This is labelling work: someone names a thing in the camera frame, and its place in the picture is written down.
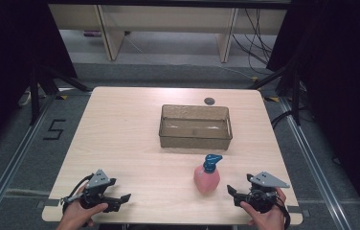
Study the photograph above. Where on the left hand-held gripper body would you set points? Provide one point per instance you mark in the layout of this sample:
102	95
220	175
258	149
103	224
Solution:
95	191

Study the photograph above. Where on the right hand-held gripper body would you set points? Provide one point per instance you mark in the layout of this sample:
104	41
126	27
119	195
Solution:
262	199

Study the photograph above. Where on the pink bottle with blue pump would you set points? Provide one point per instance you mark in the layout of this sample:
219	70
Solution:
206	180

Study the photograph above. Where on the clear brown plastic box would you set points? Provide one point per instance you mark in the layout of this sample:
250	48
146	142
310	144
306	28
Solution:
195	142

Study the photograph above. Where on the person's right hand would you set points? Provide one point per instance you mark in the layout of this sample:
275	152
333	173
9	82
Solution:
269	220

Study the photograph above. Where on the person's left hand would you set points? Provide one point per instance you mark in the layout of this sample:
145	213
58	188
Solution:
76	215

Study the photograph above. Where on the round dark table grommet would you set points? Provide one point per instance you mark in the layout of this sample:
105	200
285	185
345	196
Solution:
209	101

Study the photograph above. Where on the yellow tape piece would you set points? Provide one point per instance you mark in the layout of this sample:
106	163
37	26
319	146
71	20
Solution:
61	97
272	99

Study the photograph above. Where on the black metal stand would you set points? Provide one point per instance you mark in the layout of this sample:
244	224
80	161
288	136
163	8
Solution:
295	96
35	96

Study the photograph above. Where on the black curtain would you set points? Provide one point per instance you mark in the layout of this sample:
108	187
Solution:
5	64
344	80

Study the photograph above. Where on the purple object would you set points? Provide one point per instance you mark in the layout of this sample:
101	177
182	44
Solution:
92	33

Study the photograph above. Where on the beige desk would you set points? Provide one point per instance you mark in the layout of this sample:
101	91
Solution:
168	17

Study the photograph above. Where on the metal floor rail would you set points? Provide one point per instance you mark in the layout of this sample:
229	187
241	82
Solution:
315	172
9	169

